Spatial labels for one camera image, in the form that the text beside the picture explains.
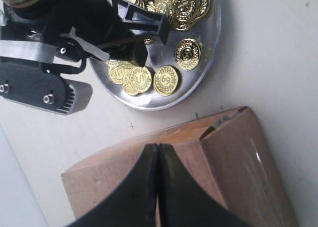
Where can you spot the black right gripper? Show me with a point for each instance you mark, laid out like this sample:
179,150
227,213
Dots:
119,28

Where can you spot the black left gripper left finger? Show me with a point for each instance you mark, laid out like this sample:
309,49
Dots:
114,188

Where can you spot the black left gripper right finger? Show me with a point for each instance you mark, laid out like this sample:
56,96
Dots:
183,202

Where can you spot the round steel plate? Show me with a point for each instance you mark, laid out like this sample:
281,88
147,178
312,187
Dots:
205,29

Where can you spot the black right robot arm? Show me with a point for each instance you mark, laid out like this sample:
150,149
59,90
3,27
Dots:
115,27

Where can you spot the cardboard box with slot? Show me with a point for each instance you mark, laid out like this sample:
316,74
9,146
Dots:
228,156

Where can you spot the gold coin left middle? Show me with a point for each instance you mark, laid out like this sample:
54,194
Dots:
140,79

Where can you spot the gold coin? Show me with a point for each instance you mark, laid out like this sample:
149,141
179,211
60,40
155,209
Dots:
188,54
165,80
140,79

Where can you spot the gold coin lower left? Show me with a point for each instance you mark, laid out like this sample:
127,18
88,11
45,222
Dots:
165,80

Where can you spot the gold coin bottom front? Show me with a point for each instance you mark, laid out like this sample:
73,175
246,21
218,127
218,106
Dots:
188,54

